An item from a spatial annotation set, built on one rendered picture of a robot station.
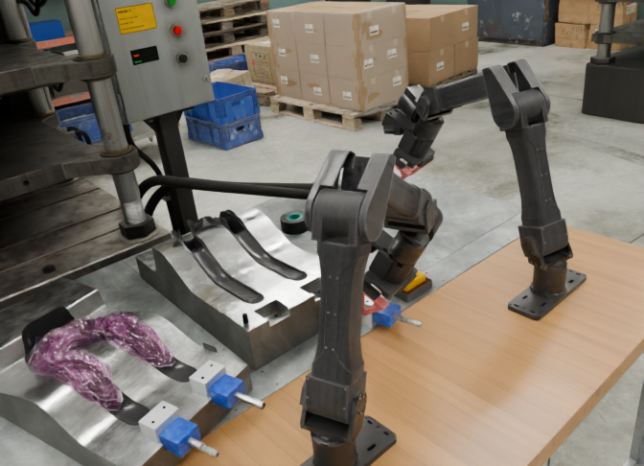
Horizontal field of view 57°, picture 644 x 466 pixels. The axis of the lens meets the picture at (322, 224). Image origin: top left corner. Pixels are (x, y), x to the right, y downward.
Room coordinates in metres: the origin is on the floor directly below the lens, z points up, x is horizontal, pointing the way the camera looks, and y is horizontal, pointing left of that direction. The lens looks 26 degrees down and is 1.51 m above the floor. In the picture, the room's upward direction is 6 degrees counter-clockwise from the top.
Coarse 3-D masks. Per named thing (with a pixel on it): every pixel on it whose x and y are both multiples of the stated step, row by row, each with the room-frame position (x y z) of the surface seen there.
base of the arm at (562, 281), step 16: (544, 272) 0.98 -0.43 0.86; (560, 272) 0.98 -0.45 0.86; (576, 272) 1.06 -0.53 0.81; (528, 288) 1.02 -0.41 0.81; (544, 288) 0.98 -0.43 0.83; (560, 288) 0.98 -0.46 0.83; (576, 288) 1.01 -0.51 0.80; (512, 304) 0.97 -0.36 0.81; (528, 304) 0.96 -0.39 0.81; (544, 304) 0.96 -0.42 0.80
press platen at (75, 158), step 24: (0, 120) 2.06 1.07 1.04; (24, 120) 2.02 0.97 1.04; (48, 120) 2.03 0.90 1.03; (0, 144) 1.74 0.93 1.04; (24, 144) 1.71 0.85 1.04; (48, 144) 1.68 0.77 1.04; (72, 144) 1.66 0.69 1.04; (0, 168) 1.50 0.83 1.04; (24, 168) 1.48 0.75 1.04; (48, 168) 1.47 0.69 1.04; (72, 168) 1.49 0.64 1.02; (96, 168) 1.49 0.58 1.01; (120, 168) 1.50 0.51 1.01; (0, 192) 1.40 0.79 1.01; (24, 192) 1.43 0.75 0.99
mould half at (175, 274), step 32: (256, 224) 1.23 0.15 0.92; (160, 256) 1.13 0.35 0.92; (192, 256) 1.12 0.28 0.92; (224, 256) 1.13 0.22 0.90; (288, 256) 1.13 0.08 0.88; (160, 288) 1.17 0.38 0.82; (192, 288) 1.04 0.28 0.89; (256, 288) 1.01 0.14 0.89; (288, 288) 0.99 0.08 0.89; (224, 320) 0.93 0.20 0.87; (256, 320) 0.89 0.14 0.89; (288, 320) 0.92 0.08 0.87; (256, 352) 0.87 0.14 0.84
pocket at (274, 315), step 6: (276, 300) 0.96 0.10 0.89; (264, 306) 0.94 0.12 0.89; (270, 306) 0.95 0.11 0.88; (276, 306) 0.96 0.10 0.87; (282, 306) 0.94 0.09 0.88; (258, 312) 0.93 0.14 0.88; (264, 312) 0.94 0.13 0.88; (270, 312) 0.95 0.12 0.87; (276, 312) 0.95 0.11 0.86; (282, 312) 0.95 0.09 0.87; (288, 312) 0.92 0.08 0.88; (264, 318) 0.94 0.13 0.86; (270, 318) 0.93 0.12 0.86; (276, 318) 0.93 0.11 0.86; (282, 318) 0.91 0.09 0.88; (270, 324) 0.90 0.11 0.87
